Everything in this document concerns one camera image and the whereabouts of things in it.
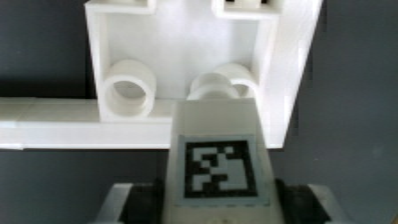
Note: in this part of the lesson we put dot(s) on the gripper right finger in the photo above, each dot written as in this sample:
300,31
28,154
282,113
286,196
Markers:
309,204

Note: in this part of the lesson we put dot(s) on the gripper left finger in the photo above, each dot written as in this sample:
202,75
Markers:
131,204

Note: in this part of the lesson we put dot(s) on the white chair leg with tag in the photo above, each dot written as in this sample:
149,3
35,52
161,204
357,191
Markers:
220,184

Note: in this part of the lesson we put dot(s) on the white chair seat part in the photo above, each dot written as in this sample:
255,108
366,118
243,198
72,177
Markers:
161,40

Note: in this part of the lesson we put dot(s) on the white L-shaped border wall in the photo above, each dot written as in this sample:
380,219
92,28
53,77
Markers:
48,123

